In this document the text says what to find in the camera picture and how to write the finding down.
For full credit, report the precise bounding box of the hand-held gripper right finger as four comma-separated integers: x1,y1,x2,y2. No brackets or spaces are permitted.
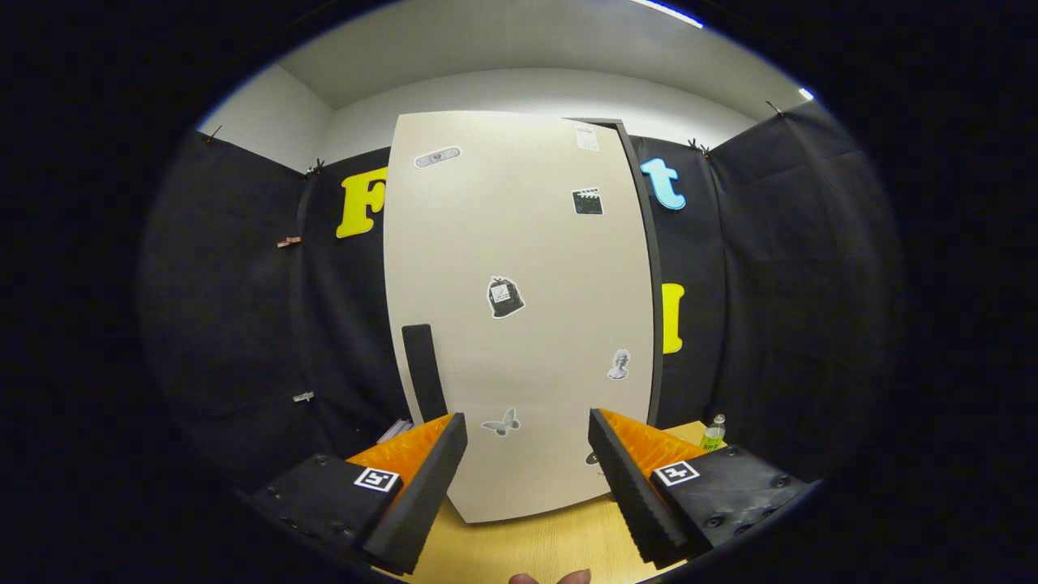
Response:
588,408,816,569

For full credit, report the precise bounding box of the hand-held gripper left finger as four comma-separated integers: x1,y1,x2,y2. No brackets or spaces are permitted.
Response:
243,412,470,575

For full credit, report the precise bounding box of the black cabinet door handle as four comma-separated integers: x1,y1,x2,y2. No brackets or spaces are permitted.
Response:
401,324,449,423

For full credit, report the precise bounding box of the grey shoe cabinet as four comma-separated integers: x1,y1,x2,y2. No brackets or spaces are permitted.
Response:
568,118,667,428

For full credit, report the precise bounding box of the black backdrop cloth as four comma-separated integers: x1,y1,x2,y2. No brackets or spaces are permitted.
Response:
138,99,905,496

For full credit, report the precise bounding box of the long ceiling light strip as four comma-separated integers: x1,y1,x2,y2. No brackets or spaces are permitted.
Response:
628,0,705,30

